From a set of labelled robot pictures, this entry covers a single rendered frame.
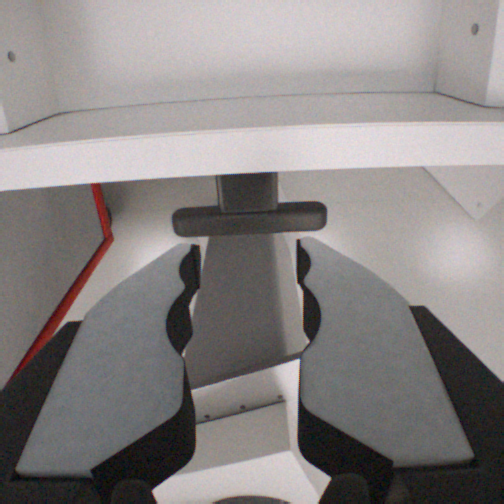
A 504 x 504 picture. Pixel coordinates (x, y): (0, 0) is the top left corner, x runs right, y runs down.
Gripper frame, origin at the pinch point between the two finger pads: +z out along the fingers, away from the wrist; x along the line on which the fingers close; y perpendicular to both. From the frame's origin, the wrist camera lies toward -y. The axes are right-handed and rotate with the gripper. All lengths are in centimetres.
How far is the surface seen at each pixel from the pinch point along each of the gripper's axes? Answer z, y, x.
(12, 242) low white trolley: 46, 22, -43
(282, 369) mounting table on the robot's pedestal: 20.5, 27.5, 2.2
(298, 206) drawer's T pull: 5.8, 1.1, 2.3
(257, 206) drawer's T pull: 5.4, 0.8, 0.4
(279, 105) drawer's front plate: 9.1, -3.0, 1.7
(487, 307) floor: 96, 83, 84
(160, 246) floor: 96, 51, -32
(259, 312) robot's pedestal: 45, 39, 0
